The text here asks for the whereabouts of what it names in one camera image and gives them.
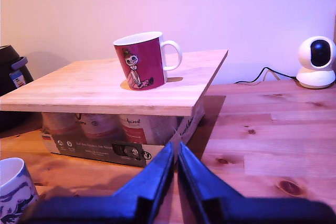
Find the jar with red label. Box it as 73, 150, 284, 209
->
41, 112, 80, 135

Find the white mug with blue print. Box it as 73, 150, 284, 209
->
0, 157, 40, 224

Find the black camera cable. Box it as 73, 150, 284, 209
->
234, 67, 299, 85

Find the cardboard tray with dark print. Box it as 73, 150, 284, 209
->
41, 108, 205, 168

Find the white round security camera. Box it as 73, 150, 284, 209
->
296, 36, 336, 89

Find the red mug with cartoon figure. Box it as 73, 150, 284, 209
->
113, 31, 183, 91

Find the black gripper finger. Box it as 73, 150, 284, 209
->
177, 141, 243, 224
112, 141, 175, 224

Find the black rice cooker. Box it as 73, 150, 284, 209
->
0, 45, 43, 133

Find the light wooden board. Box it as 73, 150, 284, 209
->
0, 49, 228, 118

